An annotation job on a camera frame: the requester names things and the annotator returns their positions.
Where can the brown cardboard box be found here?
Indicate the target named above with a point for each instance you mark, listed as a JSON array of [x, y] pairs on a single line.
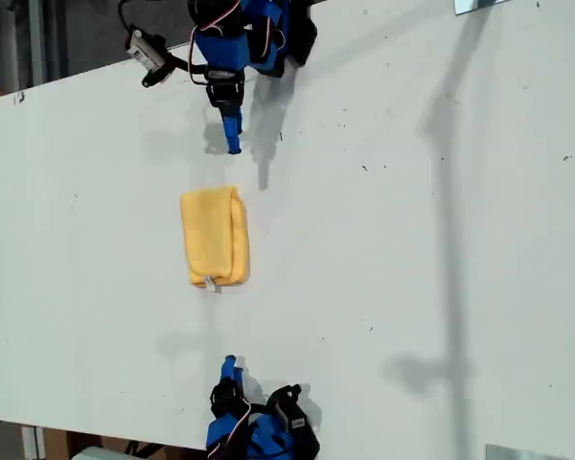
[[76, 443]]

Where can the yellow microfibre towel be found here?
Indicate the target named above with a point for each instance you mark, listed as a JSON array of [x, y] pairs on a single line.
[[213, 239]]

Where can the black silver camera box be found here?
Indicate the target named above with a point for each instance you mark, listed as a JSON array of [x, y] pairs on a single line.
[[292, 414], [146, 50]]

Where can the white table leg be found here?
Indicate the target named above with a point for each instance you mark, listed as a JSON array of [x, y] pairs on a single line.
[[31, 443]]

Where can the black camera stalk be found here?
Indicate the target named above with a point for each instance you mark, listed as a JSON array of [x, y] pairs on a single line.
[[155, 74]]

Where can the white box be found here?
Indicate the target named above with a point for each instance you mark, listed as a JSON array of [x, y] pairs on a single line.
[[100, 454]]

